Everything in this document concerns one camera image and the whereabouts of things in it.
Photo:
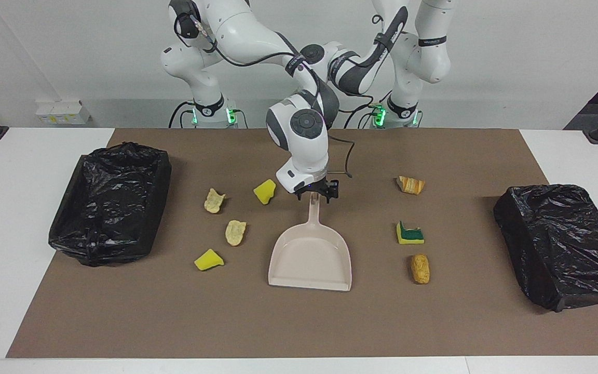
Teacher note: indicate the green and yellow sponge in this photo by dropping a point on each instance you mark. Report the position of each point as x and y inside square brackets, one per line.
[409, 236]

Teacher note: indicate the beige plastic dustpan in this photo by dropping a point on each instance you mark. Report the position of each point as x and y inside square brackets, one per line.
[309, 259]

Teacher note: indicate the black bag-lined bin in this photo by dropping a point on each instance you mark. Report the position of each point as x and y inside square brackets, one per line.
[107, 208]
[563, 244]

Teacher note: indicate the brown oval foam lump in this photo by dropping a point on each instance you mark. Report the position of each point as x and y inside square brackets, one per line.
[420, 269]

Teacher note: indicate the orange striped sponge piece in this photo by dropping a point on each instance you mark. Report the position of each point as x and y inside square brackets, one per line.
[412, 185]

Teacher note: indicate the white wall socket box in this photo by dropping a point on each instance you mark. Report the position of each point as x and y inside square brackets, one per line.
[63, 111]

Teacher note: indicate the yellow sponge piece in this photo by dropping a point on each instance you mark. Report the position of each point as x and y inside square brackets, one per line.
[265, 192]
[207, 261]

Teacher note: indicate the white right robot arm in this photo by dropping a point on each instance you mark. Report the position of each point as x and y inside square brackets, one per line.
[304, 140]

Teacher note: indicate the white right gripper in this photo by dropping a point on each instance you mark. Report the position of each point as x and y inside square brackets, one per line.
[294, 179]

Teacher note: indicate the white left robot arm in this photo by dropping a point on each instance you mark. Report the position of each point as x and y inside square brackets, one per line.
[423, 62]

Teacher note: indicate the brown table mat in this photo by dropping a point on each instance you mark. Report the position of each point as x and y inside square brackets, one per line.
[299, 322]

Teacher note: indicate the beige foam chunk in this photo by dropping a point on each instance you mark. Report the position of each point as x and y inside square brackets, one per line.
[214, 201]
[235, 232]

